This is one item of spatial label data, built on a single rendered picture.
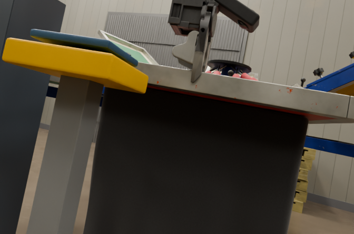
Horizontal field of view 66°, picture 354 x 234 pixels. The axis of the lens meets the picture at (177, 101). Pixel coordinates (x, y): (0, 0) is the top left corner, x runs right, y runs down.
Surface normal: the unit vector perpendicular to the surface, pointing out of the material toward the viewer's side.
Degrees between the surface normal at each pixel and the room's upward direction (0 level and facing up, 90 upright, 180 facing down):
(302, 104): 90
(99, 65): 90
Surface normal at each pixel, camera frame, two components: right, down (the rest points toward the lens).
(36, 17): 0.91, 0.16
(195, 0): -0.18, -0.08
